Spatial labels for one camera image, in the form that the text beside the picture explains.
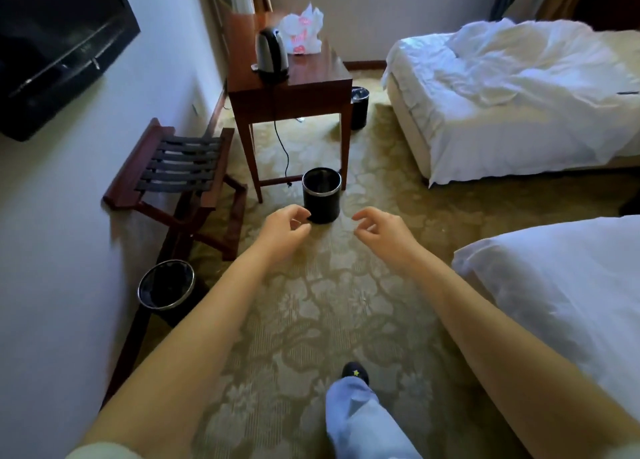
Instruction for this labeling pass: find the black flat screen television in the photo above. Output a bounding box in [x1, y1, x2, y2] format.
[0, 0, 141, 142]

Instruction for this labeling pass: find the person's right forearm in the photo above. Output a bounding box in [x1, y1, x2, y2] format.
[404, 254, 640, 459]

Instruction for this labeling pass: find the bed with smooth white cover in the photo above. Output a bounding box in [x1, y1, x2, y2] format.
[451, 216, 640, 423]

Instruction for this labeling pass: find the black round waste bin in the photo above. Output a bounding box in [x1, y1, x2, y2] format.
[350, 87, 371, 131]
[302, 168, 343, 225]
[137, 259, 211, 328]

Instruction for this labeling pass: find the person's left hand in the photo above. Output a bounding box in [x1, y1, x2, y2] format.
[251, 205, 313, 266]

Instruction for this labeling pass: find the person's light blue trouser leg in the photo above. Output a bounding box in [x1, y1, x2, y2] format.
[325, 377, 423, 459]

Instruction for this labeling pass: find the black kettle power cord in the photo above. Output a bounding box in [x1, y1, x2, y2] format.
[271, 81, 293, 188]

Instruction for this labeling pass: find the bed with white sheet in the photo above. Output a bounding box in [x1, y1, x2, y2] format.
[381, 19, 640, 188]

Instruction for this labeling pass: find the person's black shoe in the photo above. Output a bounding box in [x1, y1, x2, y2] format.
[341, 362, 371, 387]

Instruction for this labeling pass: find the brown wooden side table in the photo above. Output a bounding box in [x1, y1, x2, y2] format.
[222, 11, 354, 204]

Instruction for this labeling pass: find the rumpled white duvet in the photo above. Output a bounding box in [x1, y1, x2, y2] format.
[387, 18, 640, 165]

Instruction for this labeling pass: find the person's left forearm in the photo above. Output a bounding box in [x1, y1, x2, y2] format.
[75, 246, 266, 459]

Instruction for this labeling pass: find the white plastic bag red print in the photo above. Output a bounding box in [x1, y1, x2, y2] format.
[278, 3, 324, 55]

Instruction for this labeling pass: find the person's white sleeve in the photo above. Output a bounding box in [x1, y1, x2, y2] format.
[65, 442, 143, 459]

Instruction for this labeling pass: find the black and silver electric kettle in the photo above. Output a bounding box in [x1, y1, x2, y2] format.
[250, 27, 290, 84]

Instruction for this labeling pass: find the wooden folding luggage rack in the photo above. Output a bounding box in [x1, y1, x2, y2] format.
[102, 118, 249, 262]

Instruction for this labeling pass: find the person's right hand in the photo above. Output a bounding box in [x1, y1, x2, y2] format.
[351, 207, 422, 270]

